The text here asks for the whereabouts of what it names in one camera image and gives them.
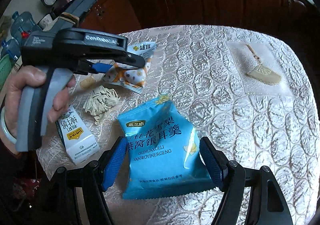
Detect person's left hand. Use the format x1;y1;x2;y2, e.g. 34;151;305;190
4;65;77;138

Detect white green milk carton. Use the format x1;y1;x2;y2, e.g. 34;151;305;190
55;105;100;165

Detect blue water jug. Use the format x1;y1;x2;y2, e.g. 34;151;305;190
10;11;42;47

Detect white orange snack wrapper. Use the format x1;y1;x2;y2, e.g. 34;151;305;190
103;42;157;94

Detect blue snack packet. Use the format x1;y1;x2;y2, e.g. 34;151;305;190
118;95;214;200

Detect wooden kitchen cabinets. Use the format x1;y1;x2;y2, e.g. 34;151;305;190
81;0;317;35

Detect jade bangle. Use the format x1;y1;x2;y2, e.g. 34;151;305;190
1;107;17;145

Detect small tan cork piece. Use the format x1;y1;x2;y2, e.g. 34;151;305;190
80;75;96;90

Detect crumpled beige paper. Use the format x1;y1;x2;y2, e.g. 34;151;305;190
83;85;119;125

